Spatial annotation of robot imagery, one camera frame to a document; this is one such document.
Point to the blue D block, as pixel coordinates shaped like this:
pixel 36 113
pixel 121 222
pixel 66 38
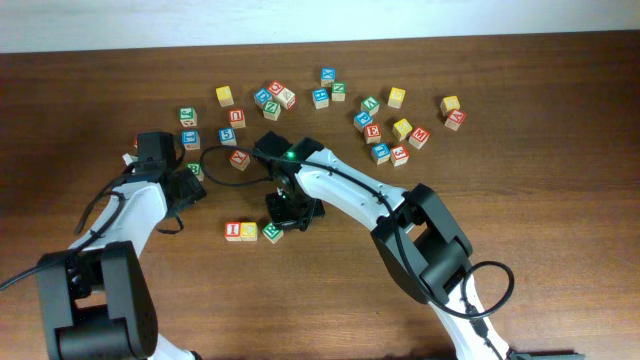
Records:
pixel 261 97

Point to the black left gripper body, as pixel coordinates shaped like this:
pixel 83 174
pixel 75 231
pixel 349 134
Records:
pixel 170 213

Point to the green R block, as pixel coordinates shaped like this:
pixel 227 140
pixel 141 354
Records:
pixel 271 233

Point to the red M block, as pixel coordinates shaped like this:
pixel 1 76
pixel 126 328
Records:
pixel 419 137

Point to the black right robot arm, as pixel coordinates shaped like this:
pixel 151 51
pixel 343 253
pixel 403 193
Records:
pixel 421 245

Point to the green J block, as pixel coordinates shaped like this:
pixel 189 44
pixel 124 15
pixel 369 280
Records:
pixel 188 117

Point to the blue X block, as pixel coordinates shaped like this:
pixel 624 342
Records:
pixel 327 76

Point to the red U block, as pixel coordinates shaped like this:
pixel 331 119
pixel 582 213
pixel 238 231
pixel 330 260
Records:
pixel 237 118

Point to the red K block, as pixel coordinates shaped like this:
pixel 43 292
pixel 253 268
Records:
pixel 240 160

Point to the green B block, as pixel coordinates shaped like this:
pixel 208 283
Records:
pixel 196 169

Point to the red C block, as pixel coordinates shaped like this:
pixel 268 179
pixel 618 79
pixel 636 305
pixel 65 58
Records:
pixel 275 88

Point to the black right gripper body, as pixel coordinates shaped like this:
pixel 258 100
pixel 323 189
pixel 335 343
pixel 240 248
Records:
pixel 290 196

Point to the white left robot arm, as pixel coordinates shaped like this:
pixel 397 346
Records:
pixel 94 298

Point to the green Z block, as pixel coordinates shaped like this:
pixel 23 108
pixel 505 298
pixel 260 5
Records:
pixel 271 110

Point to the tilted red-edged block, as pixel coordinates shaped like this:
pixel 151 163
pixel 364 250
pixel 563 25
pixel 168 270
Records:
pixel 286 98

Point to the yellow block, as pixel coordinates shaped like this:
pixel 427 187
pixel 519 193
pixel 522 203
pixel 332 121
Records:
pixel 396 97
pixel 248 231
pixel 224 96
pixel 402 129
pixel 448 104

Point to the blue 5 block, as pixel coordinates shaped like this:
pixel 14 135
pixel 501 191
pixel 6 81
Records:
pixel 227 136

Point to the blue H block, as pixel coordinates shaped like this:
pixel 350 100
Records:
pixel 320 98

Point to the red 3 block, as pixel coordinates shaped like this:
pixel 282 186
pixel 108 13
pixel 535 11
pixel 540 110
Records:
pixel 399 155

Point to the green V block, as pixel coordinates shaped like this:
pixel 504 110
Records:
pixel 370 105

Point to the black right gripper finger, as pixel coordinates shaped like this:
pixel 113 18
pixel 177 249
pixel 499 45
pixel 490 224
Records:
pixel 286 214
pixel 314 209

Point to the blue T block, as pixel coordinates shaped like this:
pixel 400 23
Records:
pixel 380 153

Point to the red E block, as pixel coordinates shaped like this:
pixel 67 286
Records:
pixel 372 133

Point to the red number block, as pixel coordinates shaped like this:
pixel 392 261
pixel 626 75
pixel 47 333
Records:
pixel 232 231

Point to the blue P block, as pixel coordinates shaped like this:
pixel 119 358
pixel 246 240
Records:
pixel 361 120

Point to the blue I block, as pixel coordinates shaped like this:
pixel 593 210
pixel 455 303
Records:
pixel 191 140

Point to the red A block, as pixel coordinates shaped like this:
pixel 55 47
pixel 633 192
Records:
pixel 455 119

